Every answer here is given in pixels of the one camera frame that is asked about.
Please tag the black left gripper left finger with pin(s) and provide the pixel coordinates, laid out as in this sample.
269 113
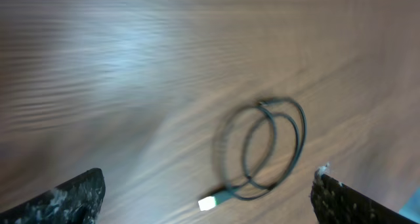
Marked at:
76 201

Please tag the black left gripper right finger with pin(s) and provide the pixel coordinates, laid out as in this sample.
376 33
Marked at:
335 203

